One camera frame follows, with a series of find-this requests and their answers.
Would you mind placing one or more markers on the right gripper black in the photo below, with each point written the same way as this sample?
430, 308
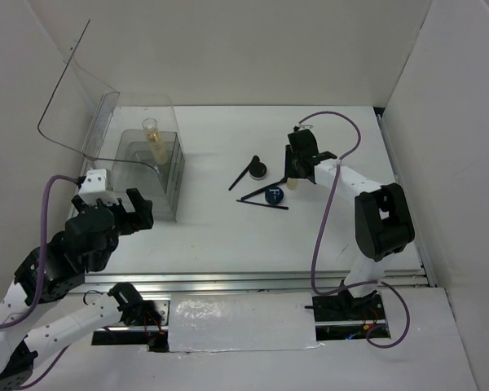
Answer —
290, 170

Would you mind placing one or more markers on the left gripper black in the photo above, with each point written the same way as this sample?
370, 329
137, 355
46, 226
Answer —
143, 213

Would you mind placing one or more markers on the small beige bottle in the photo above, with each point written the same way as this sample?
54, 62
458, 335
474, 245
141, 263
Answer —
292, 183

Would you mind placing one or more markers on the blue round compact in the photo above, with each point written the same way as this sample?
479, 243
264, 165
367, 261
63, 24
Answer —
274, 195

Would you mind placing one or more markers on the black lidded cream jar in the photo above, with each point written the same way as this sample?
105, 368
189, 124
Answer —
257, 170

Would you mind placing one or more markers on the clear acrylic organizer box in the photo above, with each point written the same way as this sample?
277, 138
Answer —
103, 125

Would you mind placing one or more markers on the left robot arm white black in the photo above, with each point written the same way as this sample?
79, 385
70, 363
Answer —
50, 272

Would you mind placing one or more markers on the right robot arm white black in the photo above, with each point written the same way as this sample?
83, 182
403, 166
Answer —
382, 221

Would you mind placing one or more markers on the black makeup brush angled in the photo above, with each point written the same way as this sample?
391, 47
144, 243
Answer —
255, 159

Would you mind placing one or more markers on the thin black eyeliner pencil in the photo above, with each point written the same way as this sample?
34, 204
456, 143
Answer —
270, 206

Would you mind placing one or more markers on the white foil cover plate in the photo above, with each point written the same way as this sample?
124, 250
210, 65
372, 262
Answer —
241, 322

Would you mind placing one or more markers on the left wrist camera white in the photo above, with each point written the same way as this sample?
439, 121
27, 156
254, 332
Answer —
96, 186

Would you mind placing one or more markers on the aluminium front rail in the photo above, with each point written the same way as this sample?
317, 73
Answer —
237, 282

